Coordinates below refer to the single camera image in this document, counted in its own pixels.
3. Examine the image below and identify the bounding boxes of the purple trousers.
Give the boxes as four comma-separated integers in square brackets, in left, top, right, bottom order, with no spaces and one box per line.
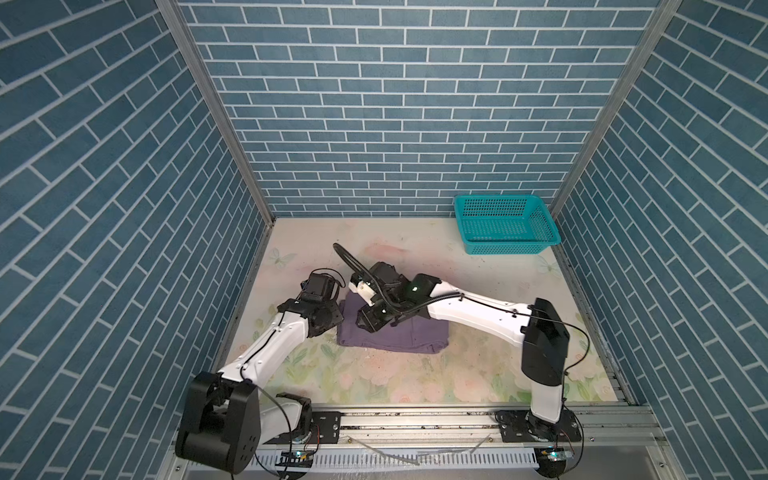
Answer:
[337,293,449,354]

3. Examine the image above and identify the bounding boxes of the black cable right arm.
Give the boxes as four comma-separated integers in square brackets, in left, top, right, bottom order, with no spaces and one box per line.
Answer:
[332,242,466,328]

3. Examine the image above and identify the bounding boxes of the teal plastic basket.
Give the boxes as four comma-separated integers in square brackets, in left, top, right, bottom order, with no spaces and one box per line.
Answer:
[454,195,561,255]

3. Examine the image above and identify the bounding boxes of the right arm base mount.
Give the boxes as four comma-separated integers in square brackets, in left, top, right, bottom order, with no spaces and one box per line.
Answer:
[493,408,583,443]

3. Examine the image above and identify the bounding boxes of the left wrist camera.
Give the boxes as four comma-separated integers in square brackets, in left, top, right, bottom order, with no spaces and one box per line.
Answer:
[299,272,342,303]

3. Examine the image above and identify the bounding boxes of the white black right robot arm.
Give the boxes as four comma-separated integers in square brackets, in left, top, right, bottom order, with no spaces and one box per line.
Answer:
[348,262,570,437]

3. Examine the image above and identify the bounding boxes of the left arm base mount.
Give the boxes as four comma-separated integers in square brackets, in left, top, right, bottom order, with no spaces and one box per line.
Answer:
[259,409,341,447]

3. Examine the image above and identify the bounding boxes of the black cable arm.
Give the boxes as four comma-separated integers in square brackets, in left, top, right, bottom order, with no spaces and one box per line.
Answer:
[332,242,466,328]
[305,266,348,289]

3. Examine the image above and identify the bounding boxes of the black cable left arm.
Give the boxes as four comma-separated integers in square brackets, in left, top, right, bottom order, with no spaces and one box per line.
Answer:
[305,266,348,289]

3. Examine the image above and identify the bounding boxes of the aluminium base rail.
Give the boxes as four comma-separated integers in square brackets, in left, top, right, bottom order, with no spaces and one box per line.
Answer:
[160,403,683,479]

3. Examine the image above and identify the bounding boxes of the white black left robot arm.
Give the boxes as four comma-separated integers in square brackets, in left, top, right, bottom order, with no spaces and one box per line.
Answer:
[175,299,343,475]

